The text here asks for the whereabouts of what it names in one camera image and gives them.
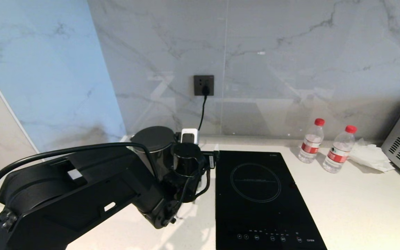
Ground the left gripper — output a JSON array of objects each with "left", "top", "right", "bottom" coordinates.
[{"left": 173, "top": 142, "right": 220, "bottom": 175}]

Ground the crumpled white tissue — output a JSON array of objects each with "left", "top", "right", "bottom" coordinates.
[{"left": 348, "top": 138, "right": 395, "bottom": 173}]

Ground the black power cord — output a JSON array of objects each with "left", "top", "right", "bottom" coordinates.
[{"left": 197, "top": 94, "right": 208, "bottom": 132}]

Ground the black induction cooktop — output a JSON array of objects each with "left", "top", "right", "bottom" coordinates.
[{"left": 215, "top": 150, "right": 328, "bottom": 250}]

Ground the clear water bottle red cap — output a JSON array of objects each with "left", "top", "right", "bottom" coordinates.
[
  {"left": 298, "top": 118, "right": 325, "bottom": 164},
  {"left": 323, "top": 125, "right": 357, "bottom": 174}
]

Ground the dark electric kettle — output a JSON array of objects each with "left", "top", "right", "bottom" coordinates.
[{"left": 131, "top": 126, "right": 177, "bottom": 178}]

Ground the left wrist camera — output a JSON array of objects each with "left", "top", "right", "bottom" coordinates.
[{"left": 176, "top": 128, "right": 200, "bottom": 145}]

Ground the dark wall power outlet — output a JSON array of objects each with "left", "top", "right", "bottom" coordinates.
[{"left": 193, "top": 75, "right": 215, "bottom": 97}]

